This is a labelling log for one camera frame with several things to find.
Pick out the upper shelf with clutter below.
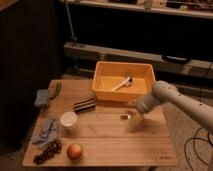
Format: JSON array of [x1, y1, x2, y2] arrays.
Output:
[[59, 0, 213, 19]]

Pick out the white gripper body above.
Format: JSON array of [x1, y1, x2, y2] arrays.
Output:
[[136, 93, 160, 114]]

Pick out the dark grape bunch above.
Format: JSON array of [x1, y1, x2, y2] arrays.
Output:
[[33, 140, 62, 165]]

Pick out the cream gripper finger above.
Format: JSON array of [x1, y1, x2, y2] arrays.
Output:
[[126, 99, 137, 107], [128, 113, 143, 131]]

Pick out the metal lamp pole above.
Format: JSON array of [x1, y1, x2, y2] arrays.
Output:
[[64, 0, 77, 46]]

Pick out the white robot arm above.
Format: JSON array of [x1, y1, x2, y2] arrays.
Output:
[[127, 81, 213, 135]]

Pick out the low wooden shelf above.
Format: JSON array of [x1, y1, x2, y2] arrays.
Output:
[[63, 42, 213, 79]]

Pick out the white brush in tray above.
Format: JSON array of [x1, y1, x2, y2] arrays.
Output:
[[112, 76, 132, 91]]

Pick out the blue sponge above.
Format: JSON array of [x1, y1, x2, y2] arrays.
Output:
[[34, 89, 49, 107]]

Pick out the white round container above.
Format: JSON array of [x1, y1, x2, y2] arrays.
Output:
[[60, 111, 78, 131]]

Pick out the black floor cables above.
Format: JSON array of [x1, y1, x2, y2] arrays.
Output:
[[183, 61, 213, 171]]

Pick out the orange apple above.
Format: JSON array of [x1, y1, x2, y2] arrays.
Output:
[[67, 143, 83, 160]]

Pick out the wooden table board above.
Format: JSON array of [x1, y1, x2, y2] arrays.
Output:
[[21, 79, 178, 167]]

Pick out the yellow plastic tray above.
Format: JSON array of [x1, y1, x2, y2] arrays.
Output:
[[92, 61, 156, 102]]

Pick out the black object on shelf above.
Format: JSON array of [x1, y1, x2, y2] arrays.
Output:
[[162, 55, 191, 64]]

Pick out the blue crumpled cloth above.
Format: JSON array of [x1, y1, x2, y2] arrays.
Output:
[[31, 118, 58, 149]]

